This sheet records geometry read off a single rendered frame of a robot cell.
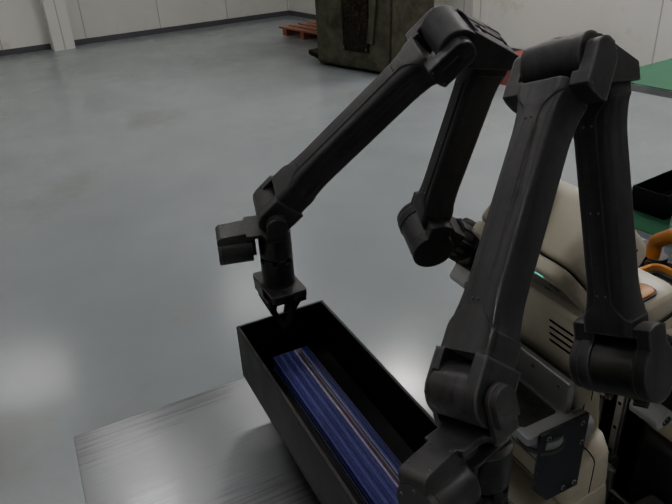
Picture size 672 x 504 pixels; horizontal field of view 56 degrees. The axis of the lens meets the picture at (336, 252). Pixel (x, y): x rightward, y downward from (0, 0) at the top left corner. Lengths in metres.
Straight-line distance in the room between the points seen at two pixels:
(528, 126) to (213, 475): 0.75
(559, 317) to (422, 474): 0.50
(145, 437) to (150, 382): 1.46
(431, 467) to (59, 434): 2.08
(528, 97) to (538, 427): 0.54
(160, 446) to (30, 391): 1.68
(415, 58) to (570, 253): 0.35
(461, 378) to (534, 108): 0.30
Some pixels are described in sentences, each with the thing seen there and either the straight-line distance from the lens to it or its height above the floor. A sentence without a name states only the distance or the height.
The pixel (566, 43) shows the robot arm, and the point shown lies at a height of 1.48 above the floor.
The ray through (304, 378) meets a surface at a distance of 1.13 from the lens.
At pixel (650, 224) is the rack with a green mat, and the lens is 3.09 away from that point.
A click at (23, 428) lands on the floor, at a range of 2.68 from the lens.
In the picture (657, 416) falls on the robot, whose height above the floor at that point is 0.97.
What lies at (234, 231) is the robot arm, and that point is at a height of 1.16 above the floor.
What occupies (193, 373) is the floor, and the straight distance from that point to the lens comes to 2.68.
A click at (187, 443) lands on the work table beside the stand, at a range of 1.20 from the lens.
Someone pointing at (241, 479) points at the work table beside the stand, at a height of 0.80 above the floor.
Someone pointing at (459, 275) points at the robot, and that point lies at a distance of 1.27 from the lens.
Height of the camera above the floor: 1.61
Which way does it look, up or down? 28 degrees down
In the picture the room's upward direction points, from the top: 3 degrees counter-clockwise
